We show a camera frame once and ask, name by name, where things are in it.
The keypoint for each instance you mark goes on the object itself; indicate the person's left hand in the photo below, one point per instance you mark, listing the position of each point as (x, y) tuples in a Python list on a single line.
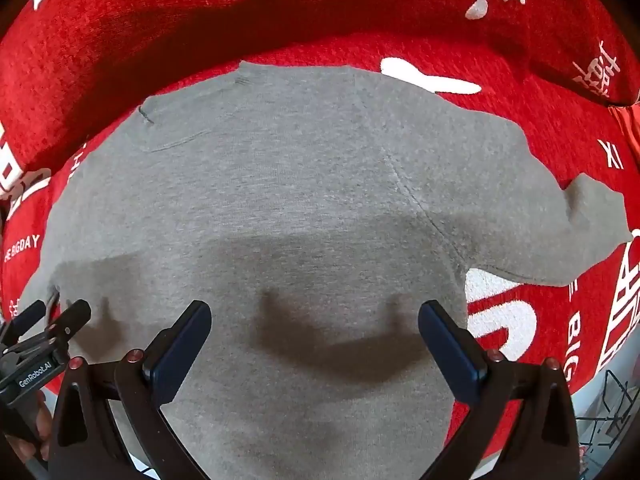
[(41, 422)]

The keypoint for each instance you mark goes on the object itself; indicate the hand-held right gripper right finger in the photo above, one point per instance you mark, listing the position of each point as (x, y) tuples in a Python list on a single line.
[(447, 350)]

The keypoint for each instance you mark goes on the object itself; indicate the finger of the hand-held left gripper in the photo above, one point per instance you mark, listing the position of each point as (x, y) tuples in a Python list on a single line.
[(72, 316), (27, 314)]

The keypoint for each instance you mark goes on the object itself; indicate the red printed blanket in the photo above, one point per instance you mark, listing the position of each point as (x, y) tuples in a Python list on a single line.
[(350, 10)]

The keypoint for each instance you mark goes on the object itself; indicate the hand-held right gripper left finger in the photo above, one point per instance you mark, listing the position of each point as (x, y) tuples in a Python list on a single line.
[(182, 350)]

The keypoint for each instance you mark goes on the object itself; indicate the grey knit top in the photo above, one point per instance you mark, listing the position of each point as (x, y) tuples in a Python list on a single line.
[(300, 185)]

